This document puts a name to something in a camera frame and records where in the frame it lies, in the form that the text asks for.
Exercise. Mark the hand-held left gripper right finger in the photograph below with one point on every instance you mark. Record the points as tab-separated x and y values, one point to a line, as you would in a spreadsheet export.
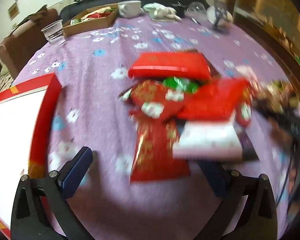
213	178

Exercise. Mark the red packet with white print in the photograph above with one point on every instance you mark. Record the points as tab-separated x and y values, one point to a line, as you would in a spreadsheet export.
150	95

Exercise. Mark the flat red snack packet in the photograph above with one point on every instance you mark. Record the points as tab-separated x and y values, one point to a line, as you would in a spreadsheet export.
212	100

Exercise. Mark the white plush toy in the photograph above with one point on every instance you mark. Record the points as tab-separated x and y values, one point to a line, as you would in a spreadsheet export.
162	11

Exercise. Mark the small wall frame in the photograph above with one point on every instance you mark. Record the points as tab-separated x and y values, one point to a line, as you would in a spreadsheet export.
13	11

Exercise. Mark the black phone stand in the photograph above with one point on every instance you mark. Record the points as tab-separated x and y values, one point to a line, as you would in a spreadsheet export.
218	12

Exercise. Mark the pile of mixed snack packets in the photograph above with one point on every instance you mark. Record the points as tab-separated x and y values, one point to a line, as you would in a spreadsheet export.
277	92

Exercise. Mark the olive cloth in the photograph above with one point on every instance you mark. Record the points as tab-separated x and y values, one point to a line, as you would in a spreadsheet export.
37	15

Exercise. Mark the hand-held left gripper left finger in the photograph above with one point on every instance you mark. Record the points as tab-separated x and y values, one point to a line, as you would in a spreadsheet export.
73	173

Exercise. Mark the red gift box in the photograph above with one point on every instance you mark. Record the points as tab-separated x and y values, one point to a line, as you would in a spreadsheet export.
47	97

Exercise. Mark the dark wooden cabinet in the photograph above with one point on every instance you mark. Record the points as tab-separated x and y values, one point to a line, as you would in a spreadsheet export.
270	7

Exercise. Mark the clear plastic cup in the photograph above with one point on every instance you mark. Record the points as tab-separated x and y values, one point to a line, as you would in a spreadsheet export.
53	32

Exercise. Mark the white mug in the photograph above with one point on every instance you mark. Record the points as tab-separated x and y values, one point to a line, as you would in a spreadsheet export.
128	8

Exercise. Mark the brown chair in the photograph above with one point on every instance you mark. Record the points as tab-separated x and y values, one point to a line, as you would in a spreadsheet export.
22	47

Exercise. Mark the white paper tub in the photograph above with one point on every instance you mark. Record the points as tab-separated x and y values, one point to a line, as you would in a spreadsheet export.
211	15

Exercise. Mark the purple floral tablecloth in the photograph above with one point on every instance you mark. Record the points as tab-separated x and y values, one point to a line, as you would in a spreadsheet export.
90	80

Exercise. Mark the white pink box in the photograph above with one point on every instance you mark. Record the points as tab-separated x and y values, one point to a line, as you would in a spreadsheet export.
207	140

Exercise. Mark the red gold-patterned long packet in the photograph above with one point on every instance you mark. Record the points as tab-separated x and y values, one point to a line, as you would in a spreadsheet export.
160	160

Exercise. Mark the heap of assorted candy packets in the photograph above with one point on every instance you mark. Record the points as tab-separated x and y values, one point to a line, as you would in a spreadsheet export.
95	15

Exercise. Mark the plain red snack packet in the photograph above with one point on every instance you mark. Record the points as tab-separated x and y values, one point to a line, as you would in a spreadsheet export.
165	63

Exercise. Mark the green snack packet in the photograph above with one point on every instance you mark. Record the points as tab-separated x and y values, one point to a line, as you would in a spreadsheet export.
182	85

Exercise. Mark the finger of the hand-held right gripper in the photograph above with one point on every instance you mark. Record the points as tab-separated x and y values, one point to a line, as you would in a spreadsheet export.
270	112

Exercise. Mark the dark snack packet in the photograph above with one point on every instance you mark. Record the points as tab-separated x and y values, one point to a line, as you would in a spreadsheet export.
248	147

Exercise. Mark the small red white-print packet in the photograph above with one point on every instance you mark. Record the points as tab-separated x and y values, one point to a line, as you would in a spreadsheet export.
243	113

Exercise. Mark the brown cardboard box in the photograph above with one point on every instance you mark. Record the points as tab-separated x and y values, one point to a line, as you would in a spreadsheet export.
90	26

